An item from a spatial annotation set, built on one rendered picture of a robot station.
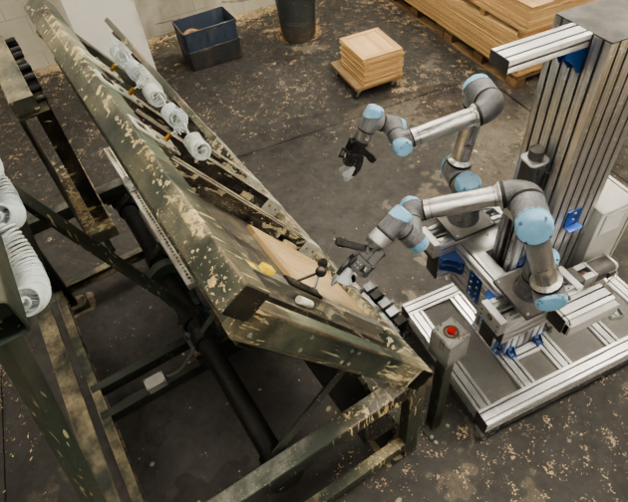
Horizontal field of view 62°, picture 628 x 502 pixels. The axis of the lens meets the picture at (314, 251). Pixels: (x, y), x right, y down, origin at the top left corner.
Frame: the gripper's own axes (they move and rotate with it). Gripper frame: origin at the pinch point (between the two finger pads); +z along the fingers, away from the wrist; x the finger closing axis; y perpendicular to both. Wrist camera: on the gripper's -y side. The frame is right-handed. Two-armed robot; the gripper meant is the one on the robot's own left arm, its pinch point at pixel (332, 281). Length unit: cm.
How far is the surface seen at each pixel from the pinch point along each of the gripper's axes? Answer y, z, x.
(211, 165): -87, 7, 34
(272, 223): -46, 7, 35
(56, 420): -6, 52, -81
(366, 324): 13.6, 9.7, 39.3
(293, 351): 13.2, 16.4, -33.6
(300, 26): -305, -118, 350
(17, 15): -507, 76, 234
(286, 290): -6.1, 10.2, -14.6
